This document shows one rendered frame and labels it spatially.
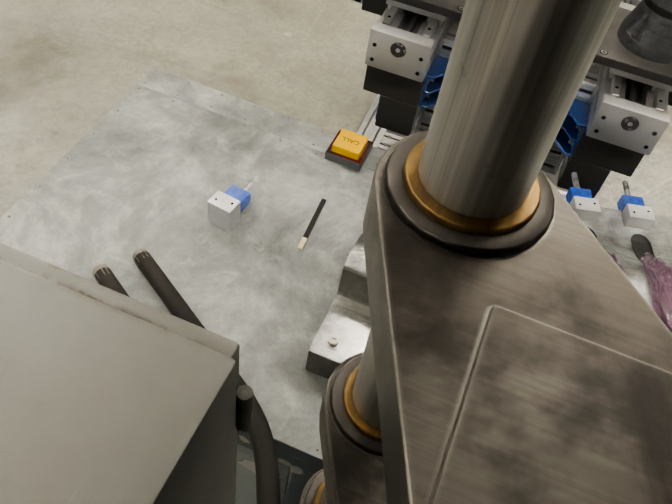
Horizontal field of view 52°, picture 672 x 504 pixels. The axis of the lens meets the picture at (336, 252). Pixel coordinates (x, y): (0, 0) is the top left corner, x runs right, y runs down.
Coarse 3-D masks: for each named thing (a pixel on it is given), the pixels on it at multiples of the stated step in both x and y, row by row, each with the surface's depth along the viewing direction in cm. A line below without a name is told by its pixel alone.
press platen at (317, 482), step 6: (318, 474) 78; (312, 480) 77; (318, 480) 77; (324, 480) 76; (306, 486) 77; (312, 486) 76; (318, 486) 76; (306, 492) 76; (312, 492) 76; (318, 492) 75; (300, 498) 76; (306, 498) 75; (312, 498) 75; (318, 498) 75
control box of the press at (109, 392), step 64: (0, 256) 40; (0, 320) 36; (64, 320) 37; (128, 320) 37; (0, 384) 34; (64, 384) 35; (128, 384) 35; (192, 384) 35; (0, 448) 32; (64, 448) 33; (128, 448) 33; (192, 448) 34
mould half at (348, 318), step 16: (352, 256) 112; (352, 272) 111; (352, 288) 113; (336, 304) 115; (352, 304) 115; (368, 304) 114; (336, 320) 113; (352, 320) 113; (368, 320) 113; (320, 336) 110; (336, 336) 111; (352, 336) 111; (320, 352) 108; (336, 352) 109; (352, 352) 109; (320, 368) 111
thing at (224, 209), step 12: (252, 180) 134; (216, 192) 128; (228, 192) 130; (240, 192) 131; (216, 204) 126; (228, 204) 127; (240, 204) 129; (216, 216) 128; (228, 216) 126; (228, 228) 129
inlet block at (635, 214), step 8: (624, 184) 143; (624, 192) 142; (624, 200) 138; (632, 200) 138; (640, 200) 139; (624, 208) 137; (632, 208) 135; (640, 208) 135; (648, 208) 136; (624, 216) 136; (632, 216) 134; (640, 216) 134; (648, 216) 134; (624, 224) 136; (632, 224) 135; (640, 224) 135; (648, 224) 135
